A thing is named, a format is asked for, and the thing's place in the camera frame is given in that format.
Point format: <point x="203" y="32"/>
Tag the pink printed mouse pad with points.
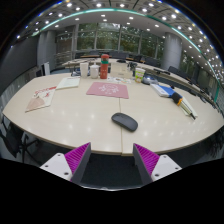
<point x="100" y="90"/>

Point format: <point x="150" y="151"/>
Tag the blue and white book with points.
<point x="163" y="90"/>

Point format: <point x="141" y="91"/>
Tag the black computer mouse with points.
<point x="125" y="121"/>

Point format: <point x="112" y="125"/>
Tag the grey desk microphone unit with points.
<point x="150" y="80"/>

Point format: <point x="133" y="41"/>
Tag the black office chair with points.
<point x="11" y="140"/>

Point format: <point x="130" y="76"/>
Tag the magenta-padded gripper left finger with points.
<point x="77" y="159"/>

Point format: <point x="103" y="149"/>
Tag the red bottle with green band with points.
<point x="104" y="68"/>

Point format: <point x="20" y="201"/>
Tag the white standing appliance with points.
<point x="46" y="68"/>

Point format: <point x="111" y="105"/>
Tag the cream cardboard box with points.
<point x="118" y="70"/>

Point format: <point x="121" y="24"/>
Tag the stack of white paper cups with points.
<point x="84" y="70"/>

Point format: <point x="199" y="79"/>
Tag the white lidded mug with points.
<point x="94" y="72"/>

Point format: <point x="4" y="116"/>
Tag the white paper document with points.
<point x="68" y="82"/>

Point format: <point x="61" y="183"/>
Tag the colourful sticker sheet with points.
<point x="120" y="80"/>

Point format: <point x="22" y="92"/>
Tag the green and white paper cup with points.
<point x="139" y="75"/>

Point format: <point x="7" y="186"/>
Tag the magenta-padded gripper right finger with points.
<point x="146" y="160"/>

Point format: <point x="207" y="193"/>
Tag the red and white fan brochure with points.
<point x="41" y="98"/>

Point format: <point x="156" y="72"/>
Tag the long curved conference desk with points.
<point x="80" y="62"/>

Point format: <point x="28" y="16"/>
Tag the ceiling lights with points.
<point x="99" y="5"/>

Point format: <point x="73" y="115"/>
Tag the dark office chairs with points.
<point x="151" y="61"/>

